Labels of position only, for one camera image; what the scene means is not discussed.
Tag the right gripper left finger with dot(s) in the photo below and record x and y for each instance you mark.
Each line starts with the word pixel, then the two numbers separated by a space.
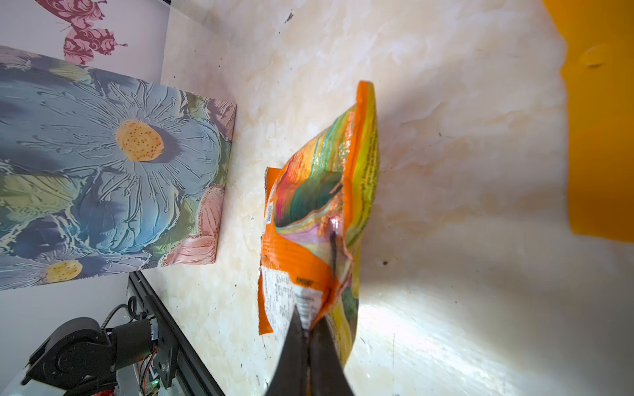
pixel 291 375

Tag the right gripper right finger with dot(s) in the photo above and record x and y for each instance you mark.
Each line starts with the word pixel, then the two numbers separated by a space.
pixel 326 371

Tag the orange white snack packet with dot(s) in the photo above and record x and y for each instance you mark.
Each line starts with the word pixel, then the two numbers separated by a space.
pixel 317 209

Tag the patterned paper gift bag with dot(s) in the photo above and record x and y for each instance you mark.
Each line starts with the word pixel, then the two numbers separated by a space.
pixel 103 173

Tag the yellow mango snack bag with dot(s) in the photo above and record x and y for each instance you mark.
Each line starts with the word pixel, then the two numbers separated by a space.
pixel 598 74

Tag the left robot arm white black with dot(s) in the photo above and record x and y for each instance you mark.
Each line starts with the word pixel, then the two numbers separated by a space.
pixel 82 357

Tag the black base frame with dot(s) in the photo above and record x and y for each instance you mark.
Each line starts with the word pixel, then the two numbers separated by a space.
pixel 179 369

